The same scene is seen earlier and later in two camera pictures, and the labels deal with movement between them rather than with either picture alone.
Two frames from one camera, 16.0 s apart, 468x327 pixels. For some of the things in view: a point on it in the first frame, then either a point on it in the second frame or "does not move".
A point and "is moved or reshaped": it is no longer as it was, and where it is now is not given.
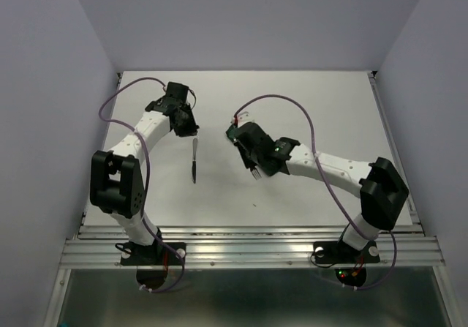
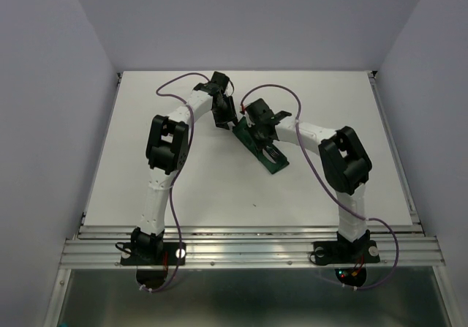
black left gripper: [191, 129] -> [229, 117]
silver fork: [256, 174] is moved or reshaped
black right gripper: [248, 162] -> [262, 143]
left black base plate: [154, 254] does not move
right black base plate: [337, 252] does not move
